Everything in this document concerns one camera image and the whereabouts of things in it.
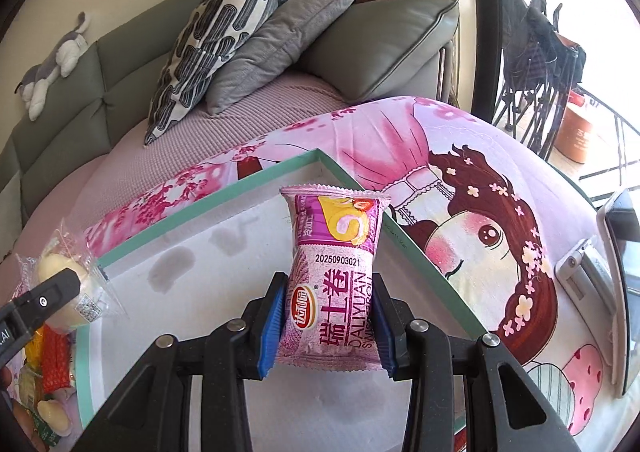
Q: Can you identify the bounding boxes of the red snack pack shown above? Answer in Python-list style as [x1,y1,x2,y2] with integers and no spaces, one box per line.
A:
[41,325,73,394]

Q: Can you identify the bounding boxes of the clear pack with white bun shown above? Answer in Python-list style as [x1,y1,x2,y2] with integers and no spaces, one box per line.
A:
[16,220,126,335]

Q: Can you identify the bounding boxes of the purple swiss roll snack pack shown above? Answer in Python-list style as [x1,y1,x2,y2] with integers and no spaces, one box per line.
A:
[277,183,390,372]

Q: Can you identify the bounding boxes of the pink sofa seat cover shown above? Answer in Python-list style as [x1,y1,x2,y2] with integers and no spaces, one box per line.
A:
[1,73,346,299]

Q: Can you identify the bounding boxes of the silver phone stand device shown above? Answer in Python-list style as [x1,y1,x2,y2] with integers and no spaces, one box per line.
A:
[555,189,640,398]

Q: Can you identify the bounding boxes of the pink cartoon girl blanket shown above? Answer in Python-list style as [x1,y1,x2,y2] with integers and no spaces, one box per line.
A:
[86,97,639,451]

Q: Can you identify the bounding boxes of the grey white plush toy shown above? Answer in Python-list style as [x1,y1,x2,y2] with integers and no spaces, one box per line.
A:
[14,12,90,122]

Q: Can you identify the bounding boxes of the folded black stroller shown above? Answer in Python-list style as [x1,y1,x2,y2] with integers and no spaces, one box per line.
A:
[492,0,586,160]

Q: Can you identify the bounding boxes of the grey pillow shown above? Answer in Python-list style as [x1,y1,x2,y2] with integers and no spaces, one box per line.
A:
[205,0,355,115]

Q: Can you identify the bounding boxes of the grey sofa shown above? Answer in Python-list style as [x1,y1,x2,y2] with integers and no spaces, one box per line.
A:
[1,0,458,253]

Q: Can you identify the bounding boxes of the black white patterned pillow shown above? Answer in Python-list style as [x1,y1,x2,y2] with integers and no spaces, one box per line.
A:
[143,0,278,146]

